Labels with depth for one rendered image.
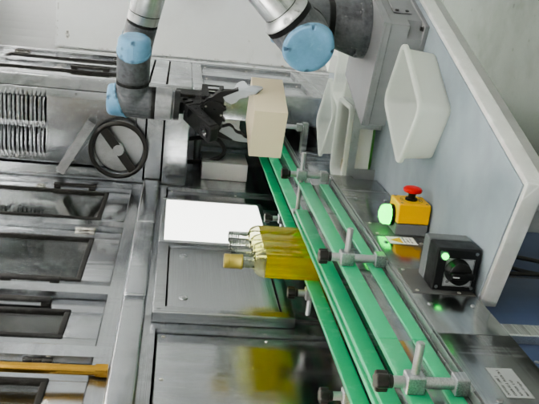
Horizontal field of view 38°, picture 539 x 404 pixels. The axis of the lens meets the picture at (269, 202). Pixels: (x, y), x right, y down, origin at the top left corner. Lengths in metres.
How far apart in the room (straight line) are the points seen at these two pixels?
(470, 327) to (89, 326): 0.93
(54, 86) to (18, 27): 3.31
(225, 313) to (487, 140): 0.76
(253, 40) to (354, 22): 3.75
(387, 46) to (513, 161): 0.58
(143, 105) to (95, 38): 3.83
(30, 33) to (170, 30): 1.14
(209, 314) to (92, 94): 1.27
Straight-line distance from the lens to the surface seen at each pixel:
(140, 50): 1.76
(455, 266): 1.36
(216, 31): 5.58
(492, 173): 1.39
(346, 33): 1.88
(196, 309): 1.85
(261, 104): 1.76
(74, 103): 2.89
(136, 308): 1.86
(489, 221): 1.39
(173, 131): 2.86
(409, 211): 1.64
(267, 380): 1.67
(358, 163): 2.11
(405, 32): 1.80
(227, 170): 3.03
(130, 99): 1.80
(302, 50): 1.72
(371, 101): 1.86
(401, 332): 1.26
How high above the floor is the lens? 1.30
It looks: 7 degrees down
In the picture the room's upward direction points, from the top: 86 degrees counter-clockwise
